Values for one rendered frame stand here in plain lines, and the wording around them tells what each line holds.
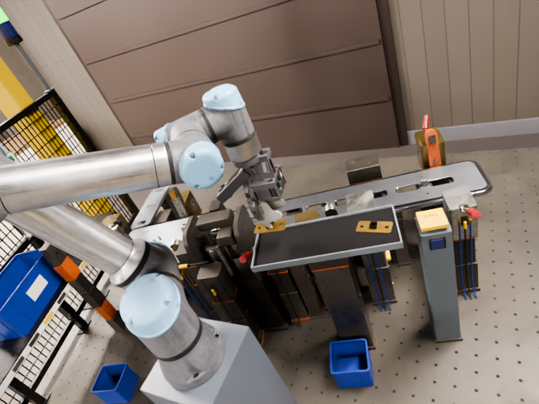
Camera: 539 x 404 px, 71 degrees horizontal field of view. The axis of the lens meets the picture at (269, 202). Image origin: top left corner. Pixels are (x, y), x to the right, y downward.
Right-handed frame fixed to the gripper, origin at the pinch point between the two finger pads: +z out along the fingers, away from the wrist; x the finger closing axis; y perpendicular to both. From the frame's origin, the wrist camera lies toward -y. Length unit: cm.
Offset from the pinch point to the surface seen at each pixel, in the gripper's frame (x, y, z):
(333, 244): -2.9, 15.2, 7.4
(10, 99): 63, -124, -37
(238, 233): 4.6, -12.5, 6.7
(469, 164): 44, 53, 23
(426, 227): -0.2, 36.6, 7.4
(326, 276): -3.7, 11.0, 17.7
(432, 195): 30, 40, 23
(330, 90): 233, -17, 63
